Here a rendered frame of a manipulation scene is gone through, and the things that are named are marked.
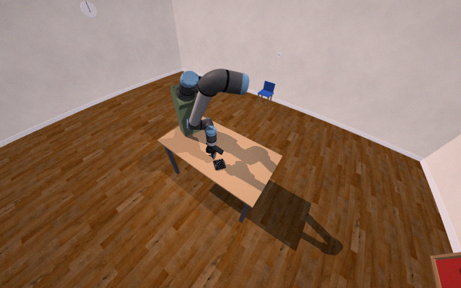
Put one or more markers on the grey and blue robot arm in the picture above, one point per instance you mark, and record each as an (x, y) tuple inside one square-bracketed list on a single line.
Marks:
[(217, 80)]

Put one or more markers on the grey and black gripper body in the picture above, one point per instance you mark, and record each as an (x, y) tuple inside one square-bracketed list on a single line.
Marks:
[(210, 150)]

